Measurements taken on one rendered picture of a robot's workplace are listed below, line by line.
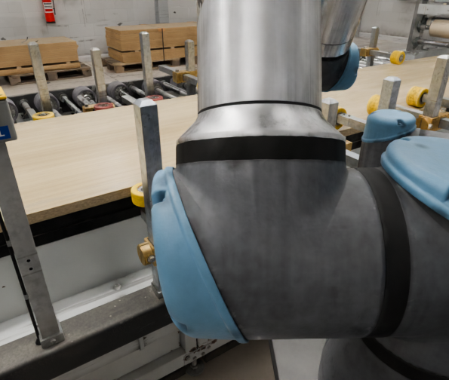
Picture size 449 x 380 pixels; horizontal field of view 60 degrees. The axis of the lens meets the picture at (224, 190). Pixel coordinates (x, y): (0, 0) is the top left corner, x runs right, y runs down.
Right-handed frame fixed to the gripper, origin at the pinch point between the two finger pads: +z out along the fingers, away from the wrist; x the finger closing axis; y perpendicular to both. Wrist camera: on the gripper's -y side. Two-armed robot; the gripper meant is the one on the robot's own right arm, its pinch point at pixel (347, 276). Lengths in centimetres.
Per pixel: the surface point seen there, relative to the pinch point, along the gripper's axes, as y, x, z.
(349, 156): -22.7, 23.5, -13.3
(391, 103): -28, 45, -23
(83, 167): -68, -35, -7
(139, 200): -42, -28, -7
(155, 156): -28.2, -28.7, -23.6
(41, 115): -124, -36, -8
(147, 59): -137, 16, -22
